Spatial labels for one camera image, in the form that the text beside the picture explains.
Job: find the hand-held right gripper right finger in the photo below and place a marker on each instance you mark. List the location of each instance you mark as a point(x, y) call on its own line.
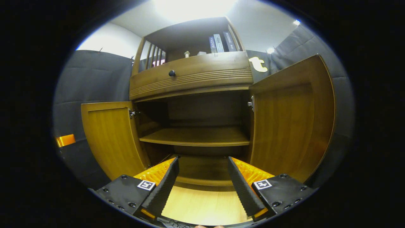
point(242, 190)

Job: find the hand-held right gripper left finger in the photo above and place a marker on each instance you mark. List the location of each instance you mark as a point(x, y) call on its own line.
point(162, 190)

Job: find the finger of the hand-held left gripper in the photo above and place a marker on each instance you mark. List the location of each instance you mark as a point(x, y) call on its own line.
point(66, 140)

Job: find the wooden shoe cabinet door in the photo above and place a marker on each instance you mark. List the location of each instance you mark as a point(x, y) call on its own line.
point(110, 139)
point(291, 120)

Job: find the metal door hinge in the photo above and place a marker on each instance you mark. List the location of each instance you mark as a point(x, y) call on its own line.
point(133, 113)
point(250, 104)

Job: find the wooden inner shelf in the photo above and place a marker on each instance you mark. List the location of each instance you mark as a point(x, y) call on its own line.
point(196, 136)

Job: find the black backdrop cloth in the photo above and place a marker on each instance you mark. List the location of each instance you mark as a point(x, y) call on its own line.
point(88, 79)

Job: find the black round drawer knob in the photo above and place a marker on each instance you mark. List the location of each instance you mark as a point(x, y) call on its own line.
point(172, 73)

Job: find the small white figurine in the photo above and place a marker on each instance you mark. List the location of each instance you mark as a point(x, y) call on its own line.
point(187, 54)

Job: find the dark blue book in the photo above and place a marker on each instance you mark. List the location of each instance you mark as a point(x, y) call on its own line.
point(212, 45)

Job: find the grey book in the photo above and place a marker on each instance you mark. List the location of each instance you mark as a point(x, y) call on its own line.
point(218, 43)

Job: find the small ceiling light panel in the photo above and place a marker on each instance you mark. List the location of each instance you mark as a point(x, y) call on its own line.
point(296, 22)

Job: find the large ceiling light panel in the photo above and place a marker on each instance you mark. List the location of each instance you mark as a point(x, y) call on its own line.
point(194, 8)

